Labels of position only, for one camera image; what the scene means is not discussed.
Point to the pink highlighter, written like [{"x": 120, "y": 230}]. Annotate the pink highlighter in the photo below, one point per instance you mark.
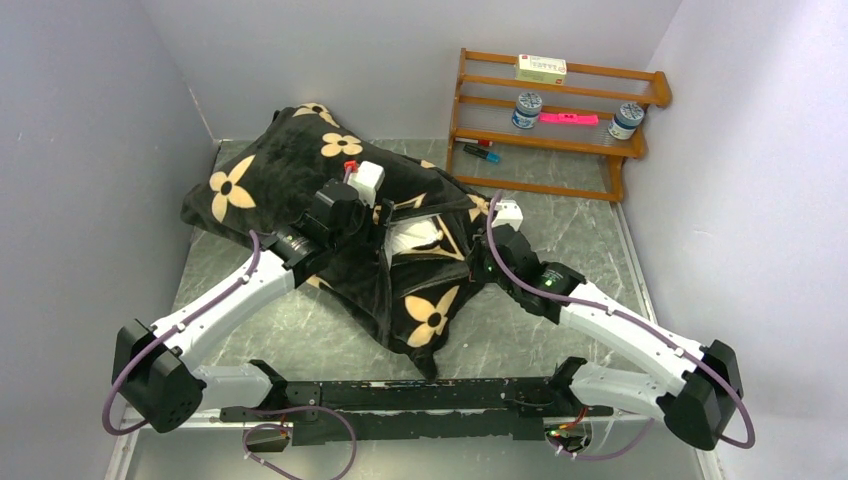
[{"x": 568, "y": 119}]

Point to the red white marker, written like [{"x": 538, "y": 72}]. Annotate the red white marker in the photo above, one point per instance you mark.
[{"x": 483, "y": 143}]

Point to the black blue marker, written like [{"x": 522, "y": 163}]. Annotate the black blue marker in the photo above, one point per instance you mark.
[{"x": 481, "y": 153}]

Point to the white green box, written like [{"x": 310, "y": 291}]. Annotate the white green box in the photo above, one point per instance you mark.
[{"x": 542, "y": 70}]

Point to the wooden shelf rack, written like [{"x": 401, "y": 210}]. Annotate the wooden shelf rack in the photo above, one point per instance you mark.
[{"x": 485, "y": 95}]

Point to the white pillow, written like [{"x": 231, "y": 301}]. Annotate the white pillow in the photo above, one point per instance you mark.
[{"x": 410, "y": 234}]

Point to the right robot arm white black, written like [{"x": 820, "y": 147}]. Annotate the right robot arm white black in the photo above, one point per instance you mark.
[{"x": 695, "y": 390}]

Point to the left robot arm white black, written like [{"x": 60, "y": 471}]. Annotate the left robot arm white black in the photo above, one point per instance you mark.
[{"x": 157, "y": 369}]

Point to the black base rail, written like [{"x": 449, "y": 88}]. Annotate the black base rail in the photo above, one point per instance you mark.
[{"x": 520, "y": 408}]

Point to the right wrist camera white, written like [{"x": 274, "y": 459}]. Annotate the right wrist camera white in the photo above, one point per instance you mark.
[{"x": 507, "y": 213}]

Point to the left blue white jar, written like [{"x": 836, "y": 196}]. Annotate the left blue white jar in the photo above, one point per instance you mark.
[{"x": 527, "y": 110}]

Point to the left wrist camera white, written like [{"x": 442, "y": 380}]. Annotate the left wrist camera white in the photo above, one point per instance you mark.
[{"x": 366, "y": 178}]

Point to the black pillowcase with beige flowers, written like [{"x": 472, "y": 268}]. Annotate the black pillowcase with beige flowers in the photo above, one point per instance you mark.
[{"x": 285, "y": 172}]

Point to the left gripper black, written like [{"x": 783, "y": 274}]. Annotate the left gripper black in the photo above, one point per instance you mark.
[{"x": 384, "y": 205}]

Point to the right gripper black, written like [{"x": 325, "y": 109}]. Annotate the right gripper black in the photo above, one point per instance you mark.
[{"x": 481, "y": 275}]

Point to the blue white jar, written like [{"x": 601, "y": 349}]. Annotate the blue white jar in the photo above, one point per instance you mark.
[
  {"x": 527, "y": 110},
  {"x": 625, "y": 121}
]

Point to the right blue white jar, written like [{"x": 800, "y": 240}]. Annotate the right blue white jar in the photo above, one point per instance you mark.
[{"x": 625, "y": 121}]

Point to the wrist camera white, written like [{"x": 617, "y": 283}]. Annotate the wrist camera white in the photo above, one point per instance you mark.
[
  {"x": 366, "y": 178},
  {"x": 507, "y": 213}
]

